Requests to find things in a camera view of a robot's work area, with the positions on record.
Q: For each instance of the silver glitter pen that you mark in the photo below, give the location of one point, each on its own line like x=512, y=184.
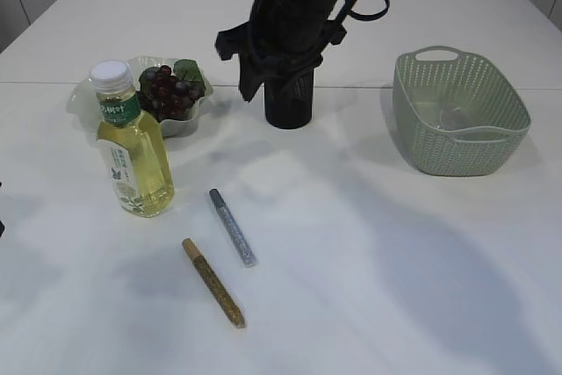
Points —
x=234, y=232

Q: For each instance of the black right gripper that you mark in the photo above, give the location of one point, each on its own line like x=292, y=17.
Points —
x=278, y=41

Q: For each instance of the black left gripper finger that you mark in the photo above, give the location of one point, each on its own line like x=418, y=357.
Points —
x=2, y=226

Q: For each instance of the green wavy plastic plate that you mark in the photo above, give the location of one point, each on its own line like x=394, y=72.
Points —
x=83, y=102

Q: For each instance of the gold glitter pen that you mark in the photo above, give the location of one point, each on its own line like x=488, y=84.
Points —
x=213, y=284

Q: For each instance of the clear plastic sheet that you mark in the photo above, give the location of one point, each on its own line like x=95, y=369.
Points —
x=450, y=118

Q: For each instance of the purple grape bunch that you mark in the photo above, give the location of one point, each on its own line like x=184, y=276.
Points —
x=171, y=92

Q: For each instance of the green woven plastic basket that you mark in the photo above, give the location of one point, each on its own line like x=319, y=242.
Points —
x=467, y=80

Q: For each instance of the yellow tea bottle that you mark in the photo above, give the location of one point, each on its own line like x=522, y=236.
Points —
x=131, y=143

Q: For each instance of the black mesh pen holder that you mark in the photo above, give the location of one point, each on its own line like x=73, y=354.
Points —
x=288, y=102

